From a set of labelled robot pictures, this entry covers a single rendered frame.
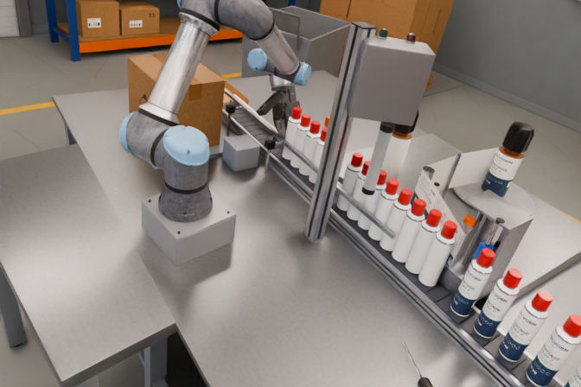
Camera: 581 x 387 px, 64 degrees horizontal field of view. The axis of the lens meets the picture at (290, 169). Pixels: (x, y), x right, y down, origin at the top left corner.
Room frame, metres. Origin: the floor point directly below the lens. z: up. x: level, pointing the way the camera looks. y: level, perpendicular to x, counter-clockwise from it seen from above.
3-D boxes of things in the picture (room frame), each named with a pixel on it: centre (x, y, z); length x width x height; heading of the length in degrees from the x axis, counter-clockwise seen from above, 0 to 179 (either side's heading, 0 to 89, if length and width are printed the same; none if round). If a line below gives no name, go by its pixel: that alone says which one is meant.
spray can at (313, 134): (1.44, -0.06, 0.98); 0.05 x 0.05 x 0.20
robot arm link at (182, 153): (1.06, 0.29, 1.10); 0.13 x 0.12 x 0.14; 64
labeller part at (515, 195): (1.53, -0.77, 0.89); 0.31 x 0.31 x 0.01
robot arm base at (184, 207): (1.06, 0.28, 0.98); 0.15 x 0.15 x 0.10
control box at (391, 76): (1.14, -0.20, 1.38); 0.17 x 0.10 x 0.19; 95
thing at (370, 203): (1.19, -0.27, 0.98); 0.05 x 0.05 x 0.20
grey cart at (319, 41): (3.86, 0.15, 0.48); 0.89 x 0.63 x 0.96; 156
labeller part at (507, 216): (1.01, -0.54, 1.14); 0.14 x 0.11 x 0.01; 40
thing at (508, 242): (1.01, -0.54, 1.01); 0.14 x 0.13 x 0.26; 40
